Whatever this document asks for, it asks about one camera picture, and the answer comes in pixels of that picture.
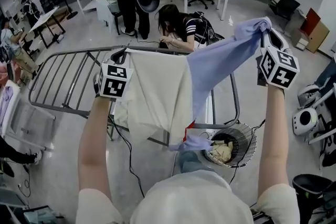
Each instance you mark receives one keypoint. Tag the cream clothes garment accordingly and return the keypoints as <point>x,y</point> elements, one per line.
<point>157,91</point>

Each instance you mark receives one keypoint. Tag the person's left forearm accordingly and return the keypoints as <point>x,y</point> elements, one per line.
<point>92,139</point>

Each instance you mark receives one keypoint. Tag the person's white shirt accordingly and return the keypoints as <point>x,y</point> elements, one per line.
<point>189,199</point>

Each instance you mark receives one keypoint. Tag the person's right forearm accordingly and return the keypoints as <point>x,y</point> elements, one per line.
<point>273,139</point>

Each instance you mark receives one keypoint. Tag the tilted white board table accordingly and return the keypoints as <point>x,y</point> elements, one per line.
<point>46,19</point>

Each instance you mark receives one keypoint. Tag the wooden cabinet with red panel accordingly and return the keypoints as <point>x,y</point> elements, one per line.
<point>316,31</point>

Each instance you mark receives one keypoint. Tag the lavender clothes garment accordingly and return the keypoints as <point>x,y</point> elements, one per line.
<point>210,68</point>

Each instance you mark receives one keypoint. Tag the white folding rack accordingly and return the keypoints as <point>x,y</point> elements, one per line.
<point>23,118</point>

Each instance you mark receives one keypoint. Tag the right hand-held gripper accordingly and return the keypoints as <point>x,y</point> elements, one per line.
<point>278,68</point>

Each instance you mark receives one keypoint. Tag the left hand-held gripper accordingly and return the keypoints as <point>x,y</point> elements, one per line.
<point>113,81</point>

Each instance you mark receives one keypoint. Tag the person's blue jeans leg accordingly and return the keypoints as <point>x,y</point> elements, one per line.
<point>193,161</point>

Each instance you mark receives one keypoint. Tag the black bin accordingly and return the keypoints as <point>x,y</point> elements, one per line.
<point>312,189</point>

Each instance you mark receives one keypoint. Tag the beige clothes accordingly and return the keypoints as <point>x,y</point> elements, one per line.
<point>223,150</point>

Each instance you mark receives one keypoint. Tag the black armchair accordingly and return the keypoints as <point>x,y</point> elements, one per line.
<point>287,6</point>

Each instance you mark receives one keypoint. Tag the white slatted laundry basket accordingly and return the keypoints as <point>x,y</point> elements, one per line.
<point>247,144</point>

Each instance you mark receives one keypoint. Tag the grey metal drying rack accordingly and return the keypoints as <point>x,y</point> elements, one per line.
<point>236,97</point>

